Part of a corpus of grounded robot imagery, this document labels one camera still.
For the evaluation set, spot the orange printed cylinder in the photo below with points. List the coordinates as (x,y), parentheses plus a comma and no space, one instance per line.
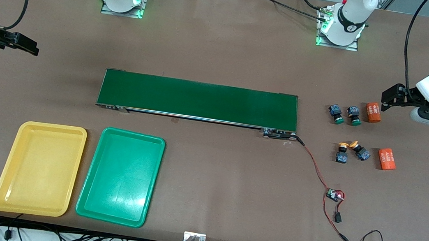
(373,112)
(387,159)

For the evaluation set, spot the green push button switch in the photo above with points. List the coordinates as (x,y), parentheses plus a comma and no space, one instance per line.
(336,113)
(354,115)

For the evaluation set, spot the yellow push button switch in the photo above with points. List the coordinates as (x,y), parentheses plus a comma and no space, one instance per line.
(342,153)
(361,151)

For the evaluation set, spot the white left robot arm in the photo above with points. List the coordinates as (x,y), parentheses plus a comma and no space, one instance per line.
(350,18)

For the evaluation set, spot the small controller circuit board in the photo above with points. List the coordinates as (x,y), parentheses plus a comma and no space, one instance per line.
(335,195)

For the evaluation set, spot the green conveyor belt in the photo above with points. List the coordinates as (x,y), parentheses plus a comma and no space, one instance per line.
(138,103)

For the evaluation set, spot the yellow plastic tray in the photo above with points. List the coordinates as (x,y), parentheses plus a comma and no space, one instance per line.
(35,188)

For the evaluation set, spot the green plastic tray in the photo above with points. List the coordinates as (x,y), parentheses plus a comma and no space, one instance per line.
(119,182)

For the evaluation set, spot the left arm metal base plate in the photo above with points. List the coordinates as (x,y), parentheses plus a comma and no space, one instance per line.
(338,46)

